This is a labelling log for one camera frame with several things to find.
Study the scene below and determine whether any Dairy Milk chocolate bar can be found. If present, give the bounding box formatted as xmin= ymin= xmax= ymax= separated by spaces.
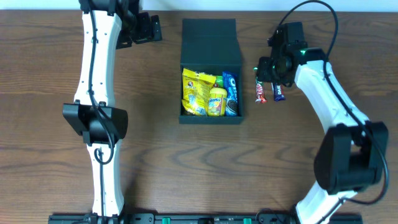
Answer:
xmin=272 ymin=83 xmax=285 ymax=101

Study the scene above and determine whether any KitKat Milo bar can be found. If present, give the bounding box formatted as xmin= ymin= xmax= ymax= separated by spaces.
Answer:
xmin=253 ymin=67 xmax=267 ymax=103

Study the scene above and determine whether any blue Oreo cookie pack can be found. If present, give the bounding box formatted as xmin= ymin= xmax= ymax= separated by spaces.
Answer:
xmin=222 ymin=72 xmax=238 ymax=116

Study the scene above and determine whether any black gift box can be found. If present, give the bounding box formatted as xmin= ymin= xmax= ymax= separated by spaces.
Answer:
xmin=178 ymin=19 xmax=244 ymax=124

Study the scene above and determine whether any Haribo worms candy bag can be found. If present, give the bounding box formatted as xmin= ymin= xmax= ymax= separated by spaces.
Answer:
xmin=213 ymin=76 xmax=223 ymax=88

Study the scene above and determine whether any yellow snack packet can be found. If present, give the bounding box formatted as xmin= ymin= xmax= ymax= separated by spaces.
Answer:
xmin=207 ymin=88 xmax=227 ymax=116

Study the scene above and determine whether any yellow Hacks candy bag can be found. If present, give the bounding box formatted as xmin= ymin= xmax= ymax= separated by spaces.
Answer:
xmin=182 ymin=68 xmax=216 ymax=116

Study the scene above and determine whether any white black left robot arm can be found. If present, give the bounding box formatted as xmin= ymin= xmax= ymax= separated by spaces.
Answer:
xmin=62 ymin=0 xmax=162 ymax=223

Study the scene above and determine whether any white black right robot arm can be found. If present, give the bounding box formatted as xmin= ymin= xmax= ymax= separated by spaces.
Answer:
xmin=255 ymin=45 xmax=389 ymax=223

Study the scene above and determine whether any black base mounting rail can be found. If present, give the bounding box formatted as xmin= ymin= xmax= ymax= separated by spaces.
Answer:
xmin=48 ymin=213 xmax=364 ymax=224

